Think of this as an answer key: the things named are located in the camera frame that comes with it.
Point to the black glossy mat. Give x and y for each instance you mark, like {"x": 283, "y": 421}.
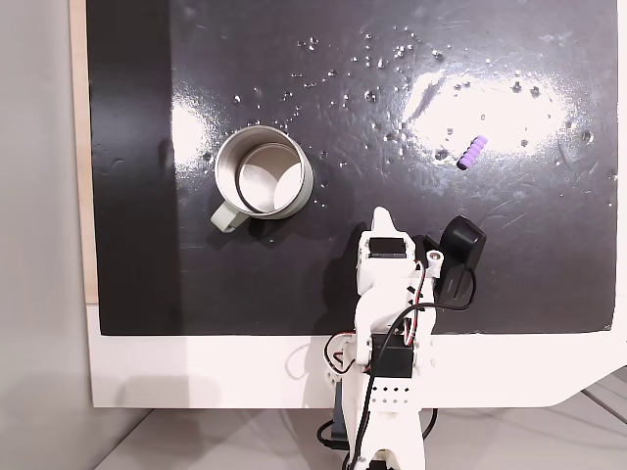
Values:
{"x": 343, "y": 122}

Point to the purple ribbed pen grip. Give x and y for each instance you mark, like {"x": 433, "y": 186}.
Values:
{"x": 472, "y": 152}

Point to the black oval camera box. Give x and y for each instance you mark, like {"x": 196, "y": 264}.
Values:
{"x": 463, "y": 249}

